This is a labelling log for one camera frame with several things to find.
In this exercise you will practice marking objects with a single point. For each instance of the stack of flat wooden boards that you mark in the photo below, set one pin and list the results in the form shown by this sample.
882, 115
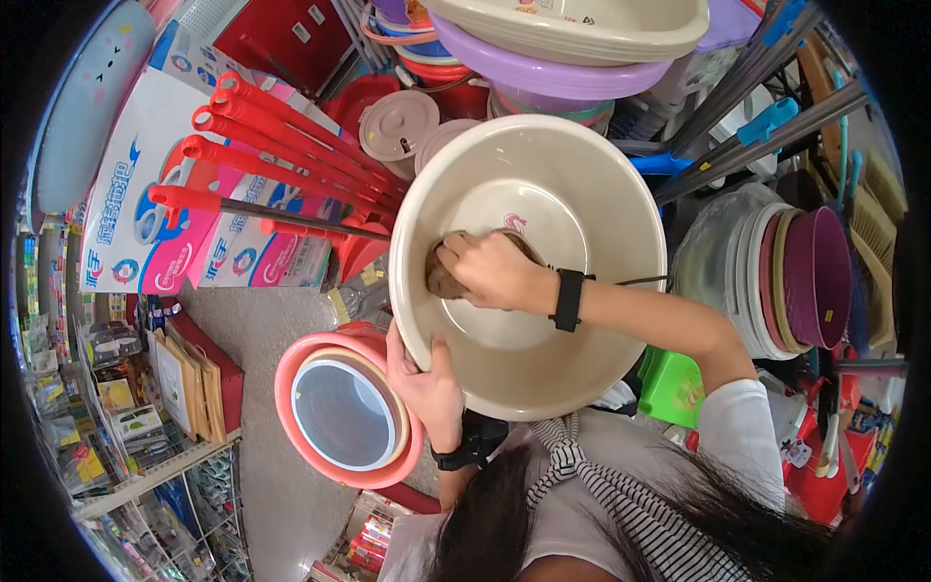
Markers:
190, 385

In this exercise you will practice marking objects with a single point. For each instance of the black wrist band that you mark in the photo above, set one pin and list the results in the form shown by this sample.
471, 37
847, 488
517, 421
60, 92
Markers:
467, 451
569, 300

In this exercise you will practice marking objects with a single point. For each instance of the stack of coloured basins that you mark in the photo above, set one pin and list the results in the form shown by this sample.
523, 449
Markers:
429, 62

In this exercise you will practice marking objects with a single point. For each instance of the purple plastic basin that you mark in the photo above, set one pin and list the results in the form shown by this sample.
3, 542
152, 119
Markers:
545, 76

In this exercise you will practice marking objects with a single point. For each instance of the red plastic bucket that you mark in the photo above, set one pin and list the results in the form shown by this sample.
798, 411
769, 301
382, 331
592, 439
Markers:
356, 98

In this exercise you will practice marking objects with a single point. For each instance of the person's body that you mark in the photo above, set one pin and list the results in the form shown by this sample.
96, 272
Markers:
582, 509

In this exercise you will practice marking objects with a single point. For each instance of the pink plastic basin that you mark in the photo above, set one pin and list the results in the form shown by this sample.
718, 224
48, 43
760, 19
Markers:
287, 400

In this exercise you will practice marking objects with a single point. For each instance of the red dustpan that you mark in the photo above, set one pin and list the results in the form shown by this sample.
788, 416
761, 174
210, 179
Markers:
360, 251

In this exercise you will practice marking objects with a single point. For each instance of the brown cleaning cloth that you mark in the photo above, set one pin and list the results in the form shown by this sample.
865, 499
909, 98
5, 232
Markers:
438, 280

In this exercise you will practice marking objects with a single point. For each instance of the display of red packets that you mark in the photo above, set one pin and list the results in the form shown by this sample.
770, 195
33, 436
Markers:
367, 538

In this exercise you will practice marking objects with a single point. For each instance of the green plastic stool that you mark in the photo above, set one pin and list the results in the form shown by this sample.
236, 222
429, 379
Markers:
665, 385

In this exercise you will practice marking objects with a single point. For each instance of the large beige plastic basin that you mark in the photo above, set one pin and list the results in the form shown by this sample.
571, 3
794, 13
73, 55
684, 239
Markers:
582, 189

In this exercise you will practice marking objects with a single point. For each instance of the light blue face cushion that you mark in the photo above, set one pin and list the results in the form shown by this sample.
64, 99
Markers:
87, 109

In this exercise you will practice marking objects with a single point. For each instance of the person's right hand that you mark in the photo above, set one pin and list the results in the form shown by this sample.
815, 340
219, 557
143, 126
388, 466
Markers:
509, 276

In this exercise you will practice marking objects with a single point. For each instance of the grey mop poles blue clips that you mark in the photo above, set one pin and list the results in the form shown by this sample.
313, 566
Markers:
756, 134

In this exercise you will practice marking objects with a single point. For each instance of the large white pink mop box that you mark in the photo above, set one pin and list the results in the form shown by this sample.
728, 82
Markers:
138, 218

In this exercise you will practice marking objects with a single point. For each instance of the white blue mop box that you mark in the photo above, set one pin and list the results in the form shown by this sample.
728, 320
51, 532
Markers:
190, 62

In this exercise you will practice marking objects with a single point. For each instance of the person's left thumb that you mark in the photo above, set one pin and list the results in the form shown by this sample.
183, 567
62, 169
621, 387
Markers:
440, 353

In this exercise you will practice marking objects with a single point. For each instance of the stack of white purple basins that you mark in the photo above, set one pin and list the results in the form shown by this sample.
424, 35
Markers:
793, 284

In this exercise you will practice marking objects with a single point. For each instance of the red plastic tub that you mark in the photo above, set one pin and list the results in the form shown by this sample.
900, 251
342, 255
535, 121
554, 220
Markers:
822, 480

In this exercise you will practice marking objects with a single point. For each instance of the beige bucket lid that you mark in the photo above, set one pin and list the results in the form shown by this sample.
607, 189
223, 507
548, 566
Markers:
396, 127
440, 138

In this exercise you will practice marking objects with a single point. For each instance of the white round strainer basket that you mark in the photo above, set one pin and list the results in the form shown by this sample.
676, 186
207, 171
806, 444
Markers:
342, 415

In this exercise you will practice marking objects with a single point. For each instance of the person's left hand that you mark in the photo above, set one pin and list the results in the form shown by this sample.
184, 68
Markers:
429, 396

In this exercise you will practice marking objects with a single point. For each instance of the small beige basin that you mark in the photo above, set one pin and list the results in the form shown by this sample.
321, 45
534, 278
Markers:
398, 415

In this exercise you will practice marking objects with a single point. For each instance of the person's left index finger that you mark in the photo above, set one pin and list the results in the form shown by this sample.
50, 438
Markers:
395, 349

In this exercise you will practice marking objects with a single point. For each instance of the person's right fingers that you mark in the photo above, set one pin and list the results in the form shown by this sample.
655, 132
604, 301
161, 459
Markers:
458, 265

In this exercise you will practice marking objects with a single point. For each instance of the full shop shelf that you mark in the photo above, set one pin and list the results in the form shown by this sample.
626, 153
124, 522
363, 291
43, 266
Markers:
94, 436

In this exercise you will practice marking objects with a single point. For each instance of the beige oval tub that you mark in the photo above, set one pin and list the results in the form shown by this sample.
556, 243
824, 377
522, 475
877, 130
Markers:
567, 29

